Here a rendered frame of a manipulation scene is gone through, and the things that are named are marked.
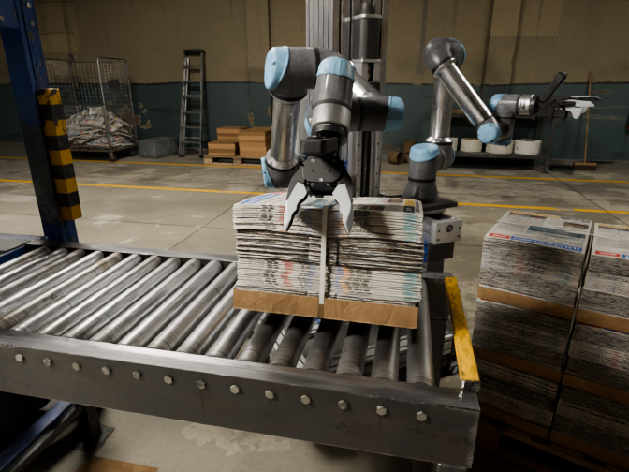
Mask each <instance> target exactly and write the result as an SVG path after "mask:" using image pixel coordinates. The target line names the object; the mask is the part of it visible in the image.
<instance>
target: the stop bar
mask: <svg viewBox="0 0 629 472"><path fill-rule="evenodd" d="M445 286H446V296H447V302H448V308H449V314H450V320H451V326H452V331H453V337H454V343H455V348H456V355H457V361H458V366H459V372H460V378H461V388H462V389H463V390H468V391H480V386H481V383H480V378H479V374H478V371H477V361H476V360H475V354H474V351H473V346H472V342H471V338H470V333H469V330H468V325H467V321H466V317H465V313H464V309H463V305H462V300H461V290H460V289H459V285H458V280H457V277H453V276H446V277H445Z"/></svg>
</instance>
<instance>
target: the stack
mask: <svg viewBox="0 0 629 472"><path fill-rule="evenodd" d="M497 221H499V223H497ZM497 221H496V224H495V225H494V226H493V227H492V228H491V229H490V230H489V232H488V233H487V234H486V235H485V237H484V241H483V250H482V252H483V253H482V255H483V256H482V259H481V263H482V264H481V268H480V270H481V271H480V274H479V276H480V277H479V285H480V286H481V287H485V288H492V289H497V290H501V291H505V292H509V293H514V294H518V295H521V296H526V297H530V298H534V299H538V300H542V301H546V302H554V303H557V304H561V305H565V306H570V307H574V308H575V310H576V312H575V310H574V312H575V313H574V314H573V315H575V316H574V317H573V318H572V319H574V320H573V321H572V320H571V319H566V318H562V317H555V316H552V315H548V314H544V313H540V312H536V311H533V310H529V309H525V308H521V307H517V306H513V305H509V304H505V303H501V302H495V301H491V300H487V299H483V298H479V297H478V298H477V300H476V302H475V320H474V324H475V325H474V327H473V337H472V346H476V347H482V348H485V349H488V350H491V351H495V352H498V353H502V354H505V355H508V356H511V357H514V358H518V359H521V360H525V361H529V362H533V363H536V364H539V365H543V366H546V367H548V368H552V369H555V370H558V371H562V369H563V367H564V370H563V371H562V375H561V379H560V382H557V381H553V380H550V379H547V378H544V377H541V376H536V375H533V374H529V373H526V372H523V371H521V370H517V369H514V368H511V367H508V366H504V365H501V364H499V363H496V362H492V361H487V360H484V359H480V358H478V357H475V360H476V361H477V371H478V374H479V378H480V383H481V386H480V391H477V392H476V394H477V399H478V402H479V403H480V404H482V405H484V406H489V407H491V408H494V409H497V410H499V411H502V412H504V413H506V414H509V415H511V416H514V417H517V418H519V419H522V420H526V421H528V422H530V423H533V424H535V425H538V426H540V427H543V428H546V429H548V430H549V432H548V436H547V439H545V438H543V437H540V436H538V435H533V434H531V433H528V432H526V431H523V430H521V429H519V428H516V427H514V426H511V425H509V424H506V423H504V422H501V421H499V420H495V419H493V418H490V417H488V416H485V415H483V414H480V416H479V423H478V428H477V435H476V441H475V444H476V445H477V446H479V447H481V448H483V449H485V450H489V451H492V452H494V453H496V454H499V455H501V456H503V457H505V458H507V459H510V460H512V461H514V462H517V463H519V464H521V465H525V466H528V467H530V468H531V469H534V470H536V471H538V472H564V471H562V470H560V469H558V468H555V467H553V466H550V465H547V464H544V463H542V462H539V461H537V460H535V459H533V458H530V457H528V456H526V455H523V454H521V453H518V452H516V451H513V450H511V449H508V448H506V447H503V446H501V445H500V441H501V436H502V435H506V436H509V437H511V438H514V439H516V440H518V441H520V442H523V443H525V444H528V445H530V446H533V447H535V448H538V449H540V450H543V451H546V452H548V453H551V454H553V455H556V456H559V457H561V458H564V459H565V460H568V461H570V462H573V463H575V464H578V465H582V466H584V467H587V468H589V469H591V470H593V471H596V472H629V470H627V469H624V468H622V467H619V466H616V465H613V464H610V463H608V462H605V461H602V460H600V459H597V458H594V457H592V456H590V455H587V454H585V453H582V452H579V451H577V450H572V449H570V448H567V447H565V446H563V445H560V444H557V443H555V442H552V441H549V436H550V431H553V432H556V433H559V434H562V435H566V436H569V437H572V438H575V439H576V440H579V441H582V442H585V443H588V444H590V445H593V446H596V447H597V448H600V449H603V450H607V451H610V452H613V453H615V454H618V455H620V456H622V457H625V458H628V459H629V405H626V404H623V403H620V402H616V401H613V400H610V399H607V398H605V397H602V396H599V395H595V394H592V393H589V392H586V391H582V390H578V389H575V388H572V387H569V386H566V385H564V384H562V378H563V372H564V373H565V374H568V375H571V376H576V377H580V378H583V379H586V380H590V381H592V382H596V383H599V384H602V385H606V386H609V387H611V388H615V389H618V390H621V391H627V392H629V333H625V332H618V331H614V330H611V329H607V328H603V327H599V326H594V325H591V324H587V323H583V322H579V321H575V318H576V313H577V309H578V308H579V309H583V310H588V311H592V312H596V313H600V314H605V315H609V316H613V317H620V318H625V319H629V227H628V226H621V225H613V224H603V223H595V225H594V228H593V234H591V232H592V221H588V220H582V219H576V218H570V217H563V216H557V215H549V214H536V213H529V212H522V211H512V210H509V211H507V212H506V213H505V214H504V216H503V217H502V218H501V219H500V220H497ZM591 237H592V242H591ZM590 243H591V248H590V252H589V256H588V251H589V246H590ZM586 256H588V261H587V266H586V269H585V265H584V262H585V264H586V260H587V257H586ZM585 259H586V260H585ZM583 266H584V269H585V272H584V270H583ZM582 271H583V273H584V277H583V273H582ZM581 274H582V278H583V279H582V278H581ZM580 279H582V281H580ZM580 283H581V284H582V285H581V287H580ZM579 287H580V294H579V295H578V289H579ZM577 296H578V297H579V299H578V298H577ZM576 301H577V302H578V303H577V302H576ZM576 307H577V308H576ZM572 323H573V325H572V326H571V324H572ZM571 328H572V329H571ZM570 329H571V331H570ZM569 333H570V334H569ZM569 340H570V341H569ZM567 349H568V350H567ZM566 354H567V355H566ZM565 355H566V356H565ZM565 358H566V360H564V361H563V359H565ZM564 362H565V364H564ZM563 365H564V366H563ZM550 429H551V430H550Z"/></svg>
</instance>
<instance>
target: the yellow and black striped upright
mask: <svg viewBox="0 0 629 472"><path fill-rule="evenodd" d="M37 98H38V103H39V107H40V112H41V117H42V122H43V126H44V131H45V136H46V141H47V145H48V150H49V155H50V160H51V168H52V173H53V178H54V182H55V187H56V192H57V197H58V201H59V206H60V211H61V216H62V220H75V219H78V218H80V217H82V213H81V208H80V197H79V192H78V187H77V182H76V176H75V171H74V166H73V161H72V156H71V151H70V146H69V140H68V135H67V130H66V120H65V116H64V110H63V105H62V101H61V96H60V91H59V89H37Z"/></svg>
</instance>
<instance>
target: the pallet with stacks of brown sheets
mask: <svg viewBox="0 0 629 472"><path fill-rule="evenodd" d="M216 129H217V136H218V140H214V141H211V142H207V143H208V146H209V149H208V150H209V154H208V155H204V164H210V165H234V166H259V167H262V166H261V164H245V163H243V159H244V158H251V159H261V158H262V157H264V156H265V157H266V153H267V151H268V150H269V149H270V148H271V127H259V126H255V127H252V128H249V126H223V127H218V128H216ZM219 158H233V163H220V162H214V161H217V159H219Z"/></svg>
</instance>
